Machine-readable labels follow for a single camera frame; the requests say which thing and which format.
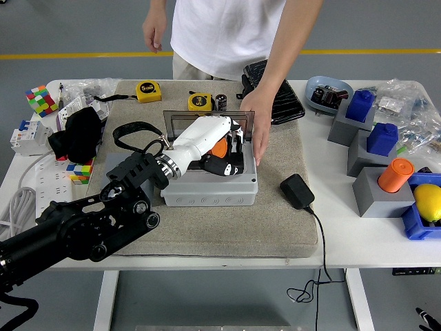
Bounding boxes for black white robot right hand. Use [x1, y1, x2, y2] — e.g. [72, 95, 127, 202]
[415, 306, 441, 331]

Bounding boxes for smoky transparent box lid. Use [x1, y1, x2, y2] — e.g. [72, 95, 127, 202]
[162, 109, 256, 139]

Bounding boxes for light blue bowl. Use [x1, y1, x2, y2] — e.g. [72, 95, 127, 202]
[305, 75, 354, 117]

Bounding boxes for white circuit breaker blue switch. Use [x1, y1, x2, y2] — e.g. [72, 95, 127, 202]
[10, 119, 54, 158]

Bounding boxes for black adapter cord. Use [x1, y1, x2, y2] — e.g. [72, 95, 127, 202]
[287, 205, 347, 331]

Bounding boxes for large colourful puzzle cube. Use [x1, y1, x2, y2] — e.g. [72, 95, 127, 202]
[25, 85, 59, 119]

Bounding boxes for grey holder block round hole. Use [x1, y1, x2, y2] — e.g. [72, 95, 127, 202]
[103, 152, 163, 208]

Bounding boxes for person's right hand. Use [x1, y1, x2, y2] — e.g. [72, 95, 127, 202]
[142, 15, 169, 54]

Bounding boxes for clear bags of small parts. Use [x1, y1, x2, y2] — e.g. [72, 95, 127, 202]
[358, 78, 441, 156]

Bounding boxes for yellow lemon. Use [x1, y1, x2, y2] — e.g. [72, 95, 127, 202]
[413, 183, 441, 223]

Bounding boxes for black power adapter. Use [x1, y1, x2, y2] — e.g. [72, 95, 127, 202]
[279, 173, 316, 210]

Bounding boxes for clear plastic bag dark parts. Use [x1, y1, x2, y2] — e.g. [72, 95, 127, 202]
[63, 77, 120, 104]

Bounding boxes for white table leg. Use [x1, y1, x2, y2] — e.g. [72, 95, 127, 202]
[92, 270, 120, 331]
[345, 268, 375, 331]

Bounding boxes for dark electronic parts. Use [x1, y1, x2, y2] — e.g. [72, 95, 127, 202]
[311, 85, 349, 110]

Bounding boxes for grey-brown cushion mat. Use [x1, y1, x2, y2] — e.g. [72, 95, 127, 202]
[74, 79, 320, 259]

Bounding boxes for blue plastic bin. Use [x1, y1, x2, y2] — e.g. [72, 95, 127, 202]
[400, 172, 441, 241]

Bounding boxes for black cloth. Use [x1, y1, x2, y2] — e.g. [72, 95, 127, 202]
[47, 106, 104, 163]

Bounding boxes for person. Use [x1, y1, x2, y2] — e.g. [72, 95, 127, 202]
[142, 0, 325, 167]

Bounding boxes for small colourful puzzle cube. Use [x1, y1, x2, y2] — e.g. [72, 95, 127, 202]
[66, 157, 96, 176]

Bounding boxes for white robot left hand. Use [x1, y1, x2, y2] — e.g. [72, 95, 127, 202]
[168, 114, 246, 177]

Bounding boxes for person's left hand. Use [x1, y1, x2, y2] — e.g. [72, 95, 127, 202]
[240, 88, 274, 167]

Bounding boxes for yellow tape measure chrome face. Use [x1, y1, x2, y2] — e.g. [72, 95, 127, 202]
[187, 92, 214, 112]

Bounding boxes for white rail module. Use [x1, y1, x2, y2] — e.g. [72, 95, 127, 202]
[84, 92, 112, 120]

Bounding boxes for blue plastic block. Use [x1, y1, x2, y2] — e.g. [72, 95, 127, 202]
[366, 123, 400, 157]
[345, 90, 376, 124]

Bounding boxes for yellow tape measure black strap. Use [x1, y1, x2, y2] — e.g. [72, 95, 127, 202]
[93, 80, 163, 103]

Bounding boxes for grey plastic enclosure box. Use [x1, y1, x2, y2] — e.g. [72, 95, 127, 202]
[160, 137, 258, 208]

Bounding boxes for orange cylinder battery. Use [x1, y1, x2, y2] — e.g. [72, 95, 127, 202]
[210, 137, 229, 159]
[378, 158, 416, 194]

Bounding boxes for black table control panel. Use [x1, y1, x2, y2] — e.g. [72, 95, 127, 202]
[391, 267, 441, 277]

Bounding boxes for white printed card package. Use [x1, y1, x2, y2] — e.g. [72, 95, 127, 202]
[54, 94, 90, 132]

